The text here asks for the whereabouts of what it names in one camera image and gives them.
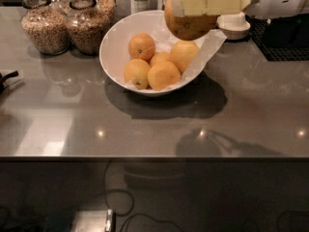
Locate rear glass cereal jar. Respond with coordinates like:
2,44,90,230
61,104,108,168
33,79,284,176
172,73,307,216
96,0,116,23

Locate right stack paper bowls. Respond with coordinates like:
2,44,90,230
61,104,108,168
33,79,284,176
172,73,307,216
217,13,250,40

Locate small middle orange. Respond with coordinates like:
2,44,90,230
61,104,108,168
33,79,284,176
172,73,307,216
149,51,170,67

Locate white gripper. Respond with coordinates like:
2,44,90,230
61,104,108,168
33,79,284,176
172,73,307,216
171,0,309,18

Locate middle glass cereal jar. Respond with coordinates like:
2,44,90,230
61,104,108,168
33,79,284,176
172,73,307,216
65,0,110,55

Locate small orange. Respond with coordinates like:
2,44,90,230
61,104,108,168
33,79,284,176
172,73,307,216
124,59,151,90
149,51,170,67

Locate black handle at left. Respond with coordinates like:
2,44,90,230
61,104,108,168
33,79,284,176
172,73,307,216
0,71,19,94

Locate metal box on floor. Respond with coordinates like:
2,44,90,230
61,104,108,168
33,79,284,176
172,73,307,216
70,209,115,232

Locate orange at back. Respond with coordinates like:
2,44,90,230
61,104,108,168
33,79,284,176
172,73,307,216
170,41,199,73

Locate orange at front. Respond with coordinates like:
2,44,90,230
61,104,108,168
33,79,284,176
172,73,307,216
148,61,182,91

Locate orange at left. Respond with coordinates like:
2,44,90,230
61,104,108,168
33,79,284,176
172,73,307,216
128,33,155,61

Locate left glass cereal jar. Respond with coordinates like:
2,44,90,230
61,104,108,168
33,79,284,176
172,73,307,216
20,0,70,55

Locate large orange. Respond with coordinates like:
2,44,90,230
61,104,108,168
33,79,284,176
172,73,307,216
164,0,217,41

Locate white paper bowl liner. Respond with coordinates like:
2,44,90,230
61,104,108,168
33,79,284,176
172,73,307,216
123,12,225,94

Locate black rubber mat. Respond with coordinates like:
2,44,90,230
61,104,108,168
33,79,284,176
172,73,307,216
246,14,309,61

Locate white ceramic bowl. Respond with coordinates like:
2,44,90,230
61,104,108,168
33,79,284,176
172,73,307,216
99,11,215,97

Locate small front left orange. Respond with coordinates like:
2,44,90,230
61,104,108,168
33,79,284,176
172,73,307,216
124,59,151,90

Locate glass cereal jar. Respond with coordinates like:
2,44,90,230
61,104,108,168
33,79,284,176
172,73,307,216
65,0,110,55
20,0,70,55
96,0,116,23

